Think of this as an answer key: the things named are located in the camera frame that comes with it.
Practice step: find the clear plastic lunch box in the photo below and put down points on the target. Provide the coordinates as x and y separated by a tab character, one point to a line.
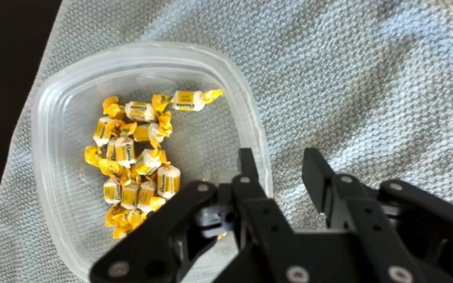
64	174

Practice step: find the yellow wrapped candy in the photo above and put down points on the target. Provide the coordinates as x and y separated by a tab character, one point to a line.
147	196
169	182
112	108
103	132
130	194
125	152
112	191
139	111
149	135
163	108
93	157
149	161
123	220
188	100

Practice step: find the blue towel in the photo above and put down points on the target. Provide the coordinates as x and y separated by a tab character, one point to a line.
373	89

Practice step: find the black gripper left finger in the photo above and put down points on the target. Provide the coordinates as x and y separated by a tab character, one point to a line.
268	237

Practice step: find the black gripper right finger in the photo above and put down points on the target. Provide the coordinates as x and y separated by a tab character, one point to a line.
373	231

